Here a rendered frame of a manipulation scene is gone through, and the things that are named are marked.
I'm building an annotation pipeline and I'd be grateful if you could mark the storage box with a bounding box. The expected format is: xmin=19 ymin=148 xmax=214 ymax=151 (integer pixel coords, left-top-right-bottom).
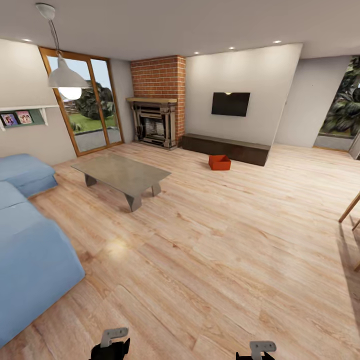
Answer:
xmin=208 ymin=154 xmax=231 ymax=171

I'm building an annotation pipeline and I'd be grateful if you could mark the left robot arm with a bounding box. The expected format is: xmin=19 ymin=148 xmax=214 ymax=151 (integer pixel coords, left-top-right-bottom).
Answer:
xmin=89 ymin=327 xmax=131 ymax=360

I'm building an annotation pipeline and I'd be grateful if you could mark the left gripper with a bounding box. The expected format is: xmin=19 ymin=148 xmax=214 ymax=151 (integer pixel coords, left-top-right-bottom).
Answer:
xmin=91 ymin=338 xmax=131 ymax=360

